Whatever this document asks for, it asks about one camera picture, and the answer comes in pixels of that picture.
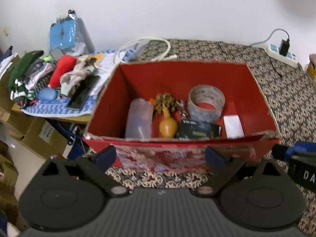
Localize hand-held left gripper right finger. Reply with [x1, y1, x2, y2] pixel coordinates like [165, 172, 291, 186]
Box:
[196, 146, 287, 198]

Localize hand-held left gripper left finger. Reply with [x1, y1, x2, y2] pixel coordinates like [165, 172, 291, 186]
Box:
[41, 145, 129, 198]

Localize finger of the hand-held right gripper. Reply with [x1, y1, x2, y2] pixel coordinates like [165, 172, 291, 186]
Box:
[272, 141, 316, 165]

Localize black card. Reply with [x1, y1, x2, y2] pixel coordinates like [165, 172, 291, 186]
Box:
[176, 119, 222, 139]

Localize translucent plastic bottle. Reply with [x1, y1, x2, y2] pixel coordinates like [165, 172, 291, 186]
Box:
[125, 98, 154, 139]

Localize clear tape roll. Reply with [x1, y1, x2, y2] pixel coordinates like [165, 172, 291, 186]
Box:
[188, 84, 226, 124]

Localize yellow gourd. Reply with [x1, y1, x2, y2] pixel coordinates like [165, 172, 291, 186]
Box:
[159, 109, 178, 139]

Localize red cardboard box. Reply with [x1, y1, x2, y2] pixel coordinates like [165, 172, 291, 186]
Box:
[83, 59, 282, 176]

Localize small white box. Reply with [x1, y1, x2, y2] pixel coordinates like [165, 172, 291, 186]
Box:
[223, 115, 245, 139]

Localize metal keys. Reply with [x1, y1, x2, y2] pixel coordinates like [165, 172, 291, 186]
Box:
[176, 99, 189, 119]

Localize floral patterned cloth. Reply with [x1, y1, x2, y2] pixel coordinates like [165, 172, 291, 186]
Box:
[106, 38, 316, 236]

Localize black smartphone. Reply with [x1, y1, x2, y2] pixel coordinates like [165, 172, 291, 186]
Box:
[67, 75, 102, 111]

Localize blue white patterned towel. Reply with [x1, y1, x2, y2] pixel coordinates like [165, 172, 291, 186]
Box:
[20, 49, 119, 118]

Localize pine cone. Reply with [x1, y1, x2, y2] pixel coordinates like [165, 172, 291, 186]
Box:
[154, 92, 181, 115]

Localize brown cardboard box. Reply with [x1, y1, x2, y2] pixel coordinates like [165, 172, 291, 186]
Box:
[7, 115, 72, 160]

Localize gold gift bag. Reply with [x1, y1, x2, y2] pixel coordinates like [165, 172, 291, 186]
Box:
[306, 63, 316, 89]

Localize pale pink cloth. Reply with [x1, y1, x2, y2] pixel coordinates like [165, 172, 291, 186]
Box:
[59, 57, 97, 99]

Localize blue oval case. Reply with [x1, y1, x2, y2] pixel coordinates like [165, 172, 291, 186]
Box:
[37, 88, 58, 102]

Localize red plush toy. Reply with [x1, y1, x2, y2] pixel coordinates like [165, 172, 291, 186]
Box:
[49, 55, 77, 88]

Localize white power strip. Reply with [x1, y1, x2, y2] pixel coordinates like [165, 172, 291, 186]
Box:
[264, 43, 299, 68]

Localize striped cloth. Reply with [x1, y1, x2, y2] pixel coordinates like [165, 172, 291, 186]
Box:
[23, 62, 55, 92]

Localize black charger adapter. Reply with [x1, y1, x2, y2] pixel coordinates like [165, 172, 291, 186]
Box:
[278, 38, 291, 57]

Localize green garment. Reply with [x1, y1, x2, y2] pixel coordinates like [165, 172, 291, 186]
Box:
[7, 51, 45, 99]

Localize blue foil packet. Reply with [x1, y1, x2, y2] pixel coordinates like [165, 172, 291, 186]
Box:
[49, 10, 79, 50]

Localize short black cord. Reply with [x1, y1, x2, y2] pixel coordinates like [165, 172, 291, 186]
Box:
[269, 57, 282, 77]

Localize black charger cable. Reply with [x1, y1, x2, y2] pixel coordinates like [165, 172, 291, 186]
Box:
[248, 28, 290, 47]

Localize white cable coil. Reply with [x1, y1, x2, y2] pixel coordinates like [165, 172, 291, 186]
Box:
[114, 38, 177, 66]

